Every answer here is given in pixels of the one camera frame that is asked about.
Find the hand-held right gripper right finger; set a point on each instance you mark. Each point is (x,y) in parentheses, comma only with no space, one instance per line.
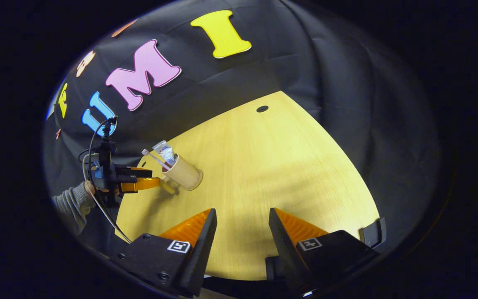
(286,257)

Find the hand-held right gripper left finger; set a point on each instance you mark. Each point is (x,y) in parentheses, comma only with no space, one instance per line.
(199,257)

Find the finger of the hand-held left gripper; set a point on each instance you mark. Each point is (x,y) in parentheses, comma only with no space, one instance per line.
(133,172)
(139,185)

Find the white toothpaste tube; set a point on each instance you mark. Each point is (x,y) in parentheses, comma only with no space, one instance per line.
(165,151)

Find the wooden desktop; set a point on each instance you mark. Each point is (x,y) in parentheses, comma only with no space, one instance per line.
(272,174)

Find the red cloth clip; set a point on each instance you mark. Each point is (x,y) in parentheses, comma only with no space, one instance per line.
(58,133)

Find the black rectangular block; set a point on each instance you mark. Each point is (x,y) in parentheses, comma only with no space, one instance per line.
(374,232)

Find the black backdrop cloth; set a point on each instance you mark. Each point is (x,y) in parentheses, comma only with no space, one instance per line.
(338,83)

